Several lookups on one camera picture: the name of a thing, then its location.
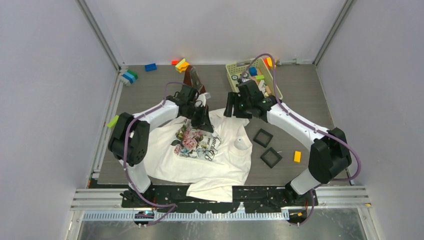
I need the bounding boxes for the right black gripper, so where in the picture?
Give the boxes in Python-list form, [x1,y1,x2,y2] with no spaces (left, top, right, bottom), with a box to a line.
[223,92,252,120]

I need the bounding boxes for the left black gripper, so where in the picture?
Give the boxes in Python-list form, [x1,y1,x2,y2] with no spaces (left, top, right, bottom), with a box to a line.
[182,104,213,133]

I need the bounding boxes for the white floral t-shirt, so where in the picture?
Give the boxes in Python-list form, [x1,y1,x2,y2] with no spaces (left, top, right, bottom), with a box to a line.
[142,109,253,199]

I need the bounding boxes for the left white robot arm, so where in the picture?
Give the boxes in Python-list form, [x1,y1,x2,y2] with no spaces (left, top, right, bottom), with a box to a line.
[107,84,214,207]

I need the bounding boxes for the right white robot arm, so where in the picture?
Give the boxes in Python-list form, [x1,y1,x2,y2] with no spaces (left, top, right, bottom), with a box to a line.
[224,80,352,205]

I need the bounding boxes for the green plastic basket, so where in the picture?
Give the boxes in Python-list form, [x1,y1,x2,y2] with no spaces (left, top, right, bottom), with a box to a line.
[225,58,283,100]

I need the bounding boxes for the brown wooden metronome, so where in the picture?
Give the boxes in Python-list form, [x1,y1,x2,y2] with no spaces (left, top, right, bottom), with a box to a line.
[181,65,206,95]

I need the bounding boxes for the blue toy brick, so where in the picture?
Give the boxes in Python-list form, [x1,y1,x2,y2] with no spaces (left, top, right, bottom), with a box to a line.
[144,63,157,72]

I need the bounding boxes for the blue green stacked bricks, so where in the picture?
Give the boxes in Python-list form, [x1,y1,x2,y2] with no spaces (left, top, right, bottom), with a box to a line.
[120,70,139,86]

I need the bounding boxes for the yellow toy brick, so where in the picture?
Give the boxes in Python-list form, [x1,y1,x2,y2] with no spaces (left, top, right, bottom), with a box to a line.
[293,151,302,163]

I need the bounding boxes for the lime green block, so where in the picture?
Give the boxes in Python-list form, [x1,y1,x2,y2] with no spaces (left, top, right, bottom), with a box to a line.
[106,115,120,129]

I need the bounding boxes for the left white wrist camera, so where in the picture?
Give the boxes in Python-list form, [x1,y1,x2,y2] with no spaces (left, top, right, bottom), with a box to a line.
[195,92,211,107]

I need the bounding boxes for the black square frame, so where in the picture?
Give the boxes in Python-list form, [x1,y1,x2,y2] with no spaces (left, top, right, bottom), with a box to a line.
[260,147,283,169]
[253,128,274,148]

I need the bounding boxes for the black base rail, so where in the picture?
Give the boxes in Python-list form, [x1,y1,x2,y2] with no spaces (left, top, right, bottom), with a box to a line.
[120,185,319,214]

